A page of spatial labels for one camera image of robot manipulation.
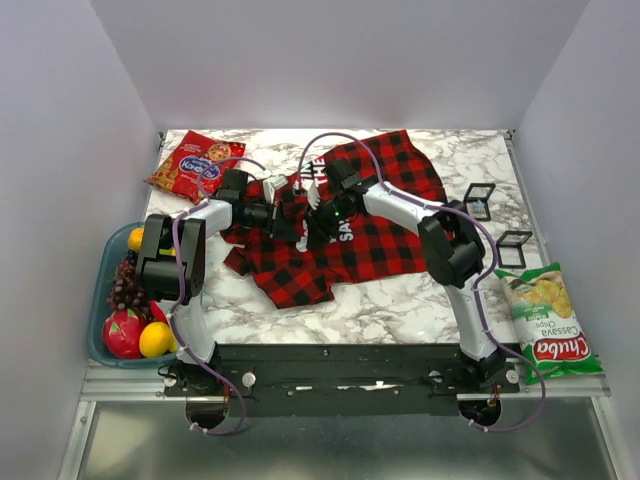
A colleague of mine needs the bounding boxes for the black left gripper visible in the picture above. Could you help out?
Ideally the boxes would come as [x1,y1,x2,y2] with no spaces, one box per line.
[238,197,301,241]

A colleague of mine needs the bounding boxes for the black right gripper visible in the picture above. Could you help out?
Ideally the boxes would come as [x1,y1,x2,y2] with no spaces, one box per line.
[301,194,350,252]

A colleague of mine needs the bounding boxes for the red black plaid shirt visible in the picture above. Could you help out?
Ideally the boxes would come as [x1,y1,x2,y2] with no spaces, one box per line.
[221,130,447,308]

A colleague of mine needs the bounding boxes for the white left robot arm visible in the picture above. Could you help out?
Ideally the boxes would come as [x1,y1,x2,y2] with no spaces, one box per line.
[136,169,299,395]

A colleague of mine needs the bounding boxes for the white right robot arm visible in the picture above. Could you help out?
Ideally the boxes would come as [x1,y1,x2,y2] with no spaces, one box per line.
[295,159,497,392]

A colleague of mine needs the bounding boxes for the red candy bag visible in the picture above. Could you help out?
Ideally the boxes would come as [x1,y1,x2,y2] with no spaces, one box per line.
[145,130,246,204]

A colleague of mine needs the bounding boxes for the orange mandarin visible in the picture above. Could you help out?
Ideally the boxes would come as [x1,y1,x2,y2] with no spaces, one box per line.
[127,227,144,253]

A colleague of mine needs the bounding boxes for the teal plastic fruit tray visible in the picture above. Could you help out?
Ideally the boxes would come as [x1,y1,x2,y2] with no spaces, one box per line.
[87,222,206,370]

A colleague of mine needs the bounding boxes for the yellow lemon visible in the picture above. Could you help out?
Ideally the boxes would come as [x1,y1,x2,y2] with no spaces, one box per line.
[139,321,177,358]

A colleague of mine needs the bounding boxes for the dark red grapes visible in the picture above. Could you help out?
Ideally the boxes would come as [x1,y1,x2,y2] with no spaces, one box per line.
[107,251,152,321]

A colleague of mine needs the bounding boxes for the red dragon fruit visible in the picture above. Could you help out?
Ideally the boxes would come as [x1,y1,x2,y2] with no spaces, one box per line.
[102,308,147,359]

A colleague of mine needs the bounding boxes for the green chips bag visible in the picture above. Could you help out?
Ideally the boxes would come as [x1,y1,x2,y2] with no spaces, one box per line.
[494,262,603,385]

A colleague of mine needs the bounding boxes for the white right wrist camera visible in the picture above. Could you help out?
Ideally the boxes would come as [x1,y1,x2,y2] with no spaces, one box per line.
[293,180,322,210]

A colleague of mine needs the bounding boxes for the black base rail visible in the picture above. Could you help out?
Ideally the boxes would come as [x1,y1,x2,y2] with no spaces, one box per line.
[164,344,520,418]

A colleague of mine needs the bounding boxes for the black wire stand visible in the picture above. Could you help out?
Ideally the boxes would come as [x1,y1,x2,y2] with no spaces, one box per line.
[463,182,496,222]
[496,230,533,269]

